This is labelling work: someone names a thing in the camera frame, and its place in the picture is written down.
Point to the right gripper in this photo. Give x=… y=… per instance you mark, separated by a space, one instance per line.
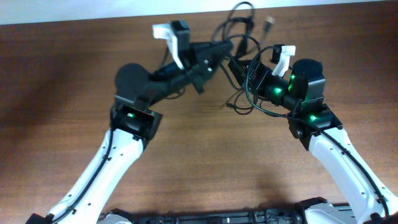
x=258 y=69

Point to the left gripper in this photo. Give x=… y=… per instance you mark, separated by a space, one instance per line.
x=197 y=68

